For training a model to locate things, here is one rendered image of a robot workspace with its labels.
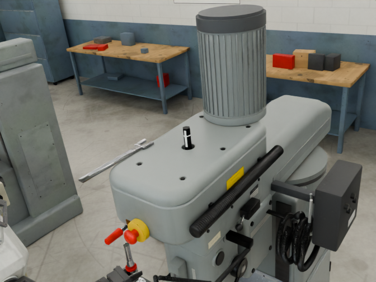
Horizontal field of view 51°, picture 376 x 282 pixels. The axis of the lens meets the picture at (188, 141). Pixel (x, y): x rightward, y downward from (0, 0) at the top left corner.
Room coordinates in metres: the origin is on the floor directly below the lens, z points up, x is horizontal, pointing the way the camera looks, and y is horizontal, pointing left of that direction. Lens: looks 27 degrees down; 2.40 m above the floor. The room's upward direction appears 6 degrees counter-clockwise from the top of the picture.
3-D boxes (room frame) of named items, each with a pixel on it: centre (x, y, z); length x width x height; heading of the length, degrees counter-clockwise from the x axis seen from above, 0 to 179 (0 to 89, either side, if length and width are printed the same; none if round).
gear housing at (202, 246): (0.99, -0.03, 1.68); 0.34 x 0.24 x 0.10; 140
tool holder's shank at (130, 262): (1.19, 0.28, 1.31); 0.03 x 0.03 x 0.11
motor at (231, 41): (1.15, -0.16, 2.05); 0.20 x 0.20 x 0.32
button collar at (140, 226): (0.78, 0.15, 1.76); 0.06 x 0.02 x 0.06; 50
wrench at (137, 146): (0.92, 0.19, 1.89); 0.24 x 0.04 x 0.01; 137
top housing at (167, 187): (0.97, -0.01, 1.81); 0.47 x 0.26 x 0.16; 140
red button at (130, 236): (0.76, 0.16, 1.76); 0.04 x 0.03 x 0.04; 50
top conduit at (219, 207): (0.89, -0.13, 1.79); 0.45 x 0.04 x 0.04; 140
